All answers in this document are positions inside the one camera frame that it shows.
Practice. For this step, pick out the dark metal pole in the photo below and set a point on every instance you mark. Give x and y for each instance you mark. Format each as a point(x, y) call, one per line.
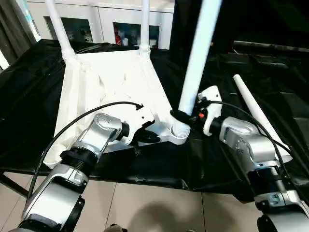
point(270, 46)

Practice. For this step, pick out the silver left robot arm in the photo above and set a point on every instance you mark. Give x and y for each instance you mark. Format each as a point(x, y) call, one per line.
point(101, 125)

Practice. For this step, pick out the red packet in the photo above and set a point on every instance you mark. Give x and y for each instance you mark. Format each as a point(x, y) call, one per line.
point(118, 37)

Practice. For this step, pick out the black frame leg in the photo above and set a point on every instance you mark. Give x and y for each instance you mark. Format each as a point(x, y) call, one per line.
point(14, 184)

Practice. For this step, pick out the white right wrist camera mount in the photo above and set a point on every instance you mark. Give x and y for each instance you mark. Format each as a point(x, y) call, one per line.
point(212, 104)

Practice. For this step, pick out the white plastic table leg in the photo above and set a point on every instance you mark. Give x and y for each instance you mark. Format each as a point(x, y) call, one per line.
point(246, 96)
point(61, 31)
point(144, 24)
point(200, 60)

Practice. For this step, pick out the black backdrop cloth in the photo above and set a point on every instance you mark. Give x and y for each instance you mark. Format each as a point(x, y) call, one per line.
point(253, 19)

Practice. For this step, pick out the grey curtain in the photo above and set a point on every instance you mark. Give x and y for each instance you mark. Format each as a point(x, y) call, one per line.
point(12, 31)

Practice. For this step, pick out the white cup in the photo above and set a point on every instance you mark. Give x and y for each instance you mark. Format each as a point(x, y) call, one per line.
point(152, 43)

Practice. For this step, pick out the white plastic table top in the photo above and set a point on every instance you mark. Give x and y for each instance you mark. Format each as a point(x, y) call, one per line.
point(108, 72)

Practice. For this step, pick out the white glass-door cabinet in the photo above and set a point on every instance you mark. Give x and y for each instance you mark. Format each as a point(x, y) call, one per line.
point(103, 14)

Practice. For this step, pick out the small white jar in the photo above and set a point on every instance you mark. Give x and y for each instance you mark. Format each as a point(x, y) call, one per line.
point(125, 42)

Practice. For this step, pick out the black glossy mat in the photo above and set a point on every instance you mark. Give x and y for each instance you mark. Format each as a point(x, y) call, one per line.
point(157, 164)

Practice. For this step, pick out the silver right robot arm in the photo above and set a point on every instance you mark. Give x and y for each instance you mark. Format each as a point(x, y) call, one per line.
point(241, 142)

